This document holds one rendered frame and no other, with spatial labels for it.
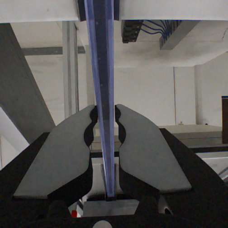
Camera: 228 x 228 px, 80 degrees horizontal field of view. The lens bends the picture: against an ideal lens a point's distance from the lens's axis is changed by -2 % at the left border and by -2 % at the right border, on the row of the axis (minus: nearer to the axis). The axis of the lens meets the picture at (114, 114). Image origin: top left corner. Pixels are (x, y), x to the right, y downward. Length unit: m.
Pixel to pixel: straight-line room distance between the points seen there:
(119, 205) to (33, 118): 0.26
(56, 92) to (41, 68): 0.38
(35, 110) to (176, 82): 2.05
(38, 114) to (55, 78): 1.91
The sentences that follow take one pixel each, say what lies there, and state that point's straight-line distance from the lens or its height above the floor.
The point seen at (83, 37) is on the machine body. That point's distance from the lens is 0.61.
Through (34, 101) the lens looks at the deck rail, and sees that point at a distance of 0.18.
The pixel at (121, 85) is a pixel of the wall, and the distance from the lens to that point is 1.94.
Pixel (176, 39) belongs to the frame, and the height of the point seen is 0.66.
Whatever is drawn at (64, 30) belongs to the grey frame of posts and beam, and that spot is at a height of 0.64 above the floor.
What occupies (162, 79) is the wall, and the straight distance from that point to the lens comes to 2.08.
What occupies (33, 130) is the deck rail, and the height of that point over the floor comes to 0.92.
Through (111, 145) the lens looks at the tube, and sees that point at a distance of 0.16.
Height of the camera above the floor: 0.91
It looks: level
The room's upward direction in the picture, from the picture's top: 178 degrees clockwise
